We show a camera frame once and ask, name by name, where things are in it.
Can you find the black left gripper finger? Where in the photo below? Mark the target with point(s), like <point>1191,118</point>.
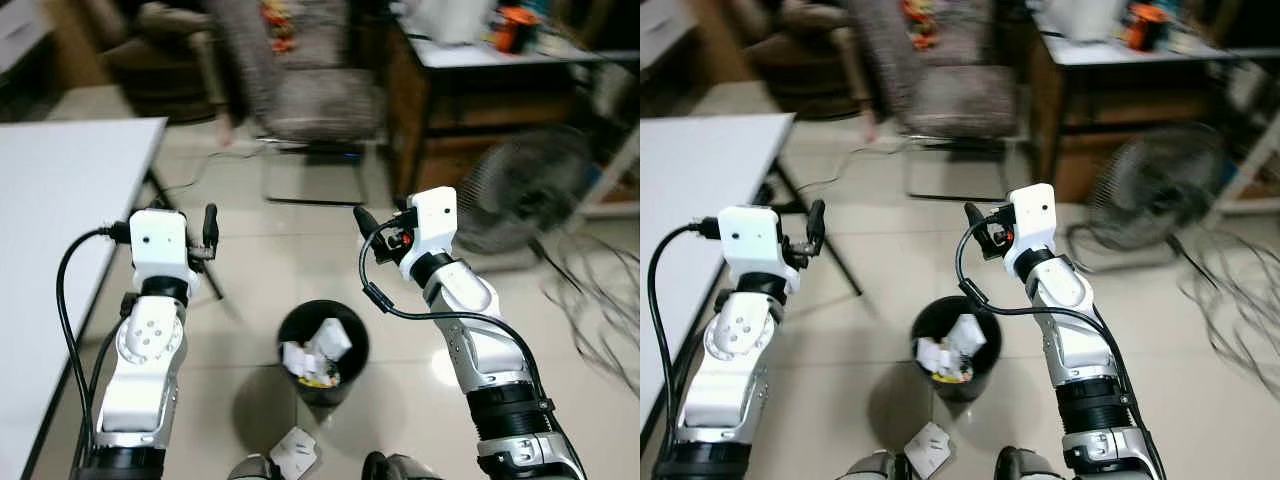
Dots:
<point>817,228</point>
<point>211,228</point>

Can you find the white crumpled paper trash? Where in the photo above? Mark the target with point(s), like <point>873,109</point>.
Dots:
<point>318,350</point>
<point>950,350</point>

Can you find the brown patterned cantilever chair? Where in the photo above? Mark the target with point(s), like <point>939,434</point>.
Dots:
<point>320,100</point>
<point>955,95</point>

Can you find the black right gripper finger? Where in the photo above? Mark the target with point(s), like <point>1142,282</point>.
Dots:
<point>977,221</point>
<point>367,221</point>

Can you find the brown armchair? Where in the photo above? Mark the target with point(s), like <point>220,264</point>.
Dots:
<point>160,60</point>
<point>800,55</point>

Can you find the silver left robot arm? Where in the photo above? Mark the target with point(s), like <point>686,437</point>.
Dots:
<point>140,380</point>
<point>725,385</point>

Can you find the grey robot foot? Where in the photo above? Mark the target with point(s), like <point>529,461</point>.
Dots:
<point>400,468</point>
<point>252,469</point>
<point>1028,465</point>
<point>875,466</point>

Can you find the white flat paper scrap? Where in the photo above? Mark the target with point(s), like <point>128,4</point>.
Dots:
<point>294,452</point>
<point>928,448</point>

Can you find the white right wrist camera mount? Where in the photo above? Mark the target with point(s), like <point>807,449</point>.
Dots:
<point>1032,222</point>
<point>430,225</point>

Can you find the orange object on desk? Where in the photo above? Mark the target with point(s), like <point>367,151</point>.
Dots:
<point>515,28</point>
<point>1147,25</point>

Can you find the colourful hanging toy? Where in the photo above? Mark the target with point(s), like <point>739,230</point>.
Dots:
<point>920,22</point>
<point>279,25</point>

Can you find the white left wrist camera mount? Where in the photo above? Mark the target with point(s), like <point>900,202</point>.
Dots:
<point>752,240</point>
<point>160,245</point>

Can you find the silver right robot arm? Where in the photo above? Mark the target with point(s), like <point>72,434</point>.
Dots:
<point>1085,360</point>
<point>490,360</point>

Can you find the grey right robot foot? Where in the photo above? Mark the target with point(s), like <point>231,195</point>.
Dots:
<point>400,468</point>
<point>1028,465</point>

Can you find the white box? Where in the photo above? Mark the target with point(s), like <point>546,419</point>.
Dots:
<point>450,18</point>
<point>1085,15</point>

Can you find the grey left robot foot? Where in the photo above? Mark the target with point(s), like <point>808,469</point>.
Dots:
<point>252,469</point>
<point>875,466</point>

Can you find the black floor fan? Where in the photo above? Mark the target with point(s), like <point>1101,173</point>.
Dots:
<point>1155,180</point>
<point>525,185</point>

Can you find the dark desk with white top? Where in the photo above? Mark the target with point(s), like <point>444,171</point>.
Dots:
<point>470,110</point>
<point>1110,105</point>

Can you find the black round rubbish bin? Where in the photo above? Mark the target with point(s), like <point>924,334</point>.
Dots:
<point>962,390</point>
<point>330,392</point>

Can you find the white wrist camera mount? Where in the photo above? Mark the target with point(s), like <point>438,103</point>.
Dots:
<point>160,245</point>
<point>752,240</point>
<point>430,225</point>
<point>1032,222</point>

